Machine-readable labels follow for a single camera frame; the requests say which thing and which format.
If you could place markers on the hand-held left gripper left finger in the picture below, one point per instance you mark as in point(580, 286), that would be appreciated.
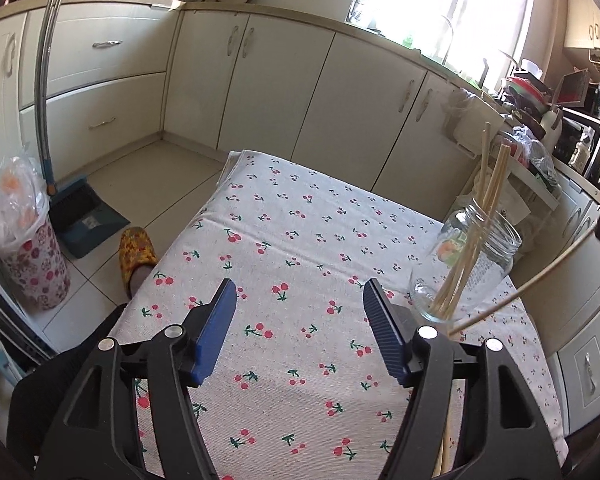
point(215, 330)

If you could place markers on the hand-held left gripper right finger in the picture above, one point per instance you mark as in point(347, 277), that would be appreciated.
point(385, 330)

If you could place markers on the bunch of wooden chopsticks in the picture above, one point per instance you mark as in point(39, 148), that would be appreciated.
point(455, 272)

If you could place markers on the single wooden chopstick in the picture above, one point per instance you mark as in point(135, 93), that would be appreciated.
point(530, 286)
point(444, 452)

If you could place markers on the clear glass jar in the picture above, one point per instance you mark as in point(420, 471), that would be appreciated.
point(495, 255)

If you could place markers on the white storage trolley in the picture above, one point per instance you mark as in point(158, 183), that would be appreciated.
point(535, 185)

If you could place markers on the cherry print tablecloth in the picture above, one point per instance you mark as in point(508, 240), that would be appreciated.
point(300, 260)

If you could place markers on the orange patterned slipper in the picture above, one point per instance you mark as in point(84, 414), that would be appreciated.
point(135, 250)

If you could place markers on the white plastic jug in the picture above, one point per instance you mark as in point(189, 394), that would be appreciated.
point(551, 127)

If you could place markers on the countertop microwave oven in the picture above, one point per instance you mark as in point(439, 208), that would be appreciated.
point(592, 97)

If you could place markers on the dish rack with dishes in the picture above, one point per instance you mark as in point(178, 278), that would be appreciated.
point(525, 87)

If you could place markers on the blue dustpan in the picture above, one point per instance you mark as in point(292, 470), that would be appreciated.
point(85, 215)

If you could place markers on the floral trash bin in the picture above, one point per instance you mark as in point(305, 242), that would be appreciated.
point(35, 275)

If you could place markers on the clear plastic bin bag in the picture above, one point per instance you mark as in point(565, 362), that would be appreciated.
point(15, 195)

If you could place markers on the cream kitchen base cabinets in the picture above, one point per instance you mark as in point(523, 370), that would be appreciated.
point(280, 85)

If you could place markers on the kitchen window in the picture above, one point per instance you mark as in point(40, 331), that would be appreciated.
point(430, 5)

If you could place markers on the cream wall cabinets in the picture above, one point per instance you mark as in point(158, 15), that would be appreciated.
point(590, 25)

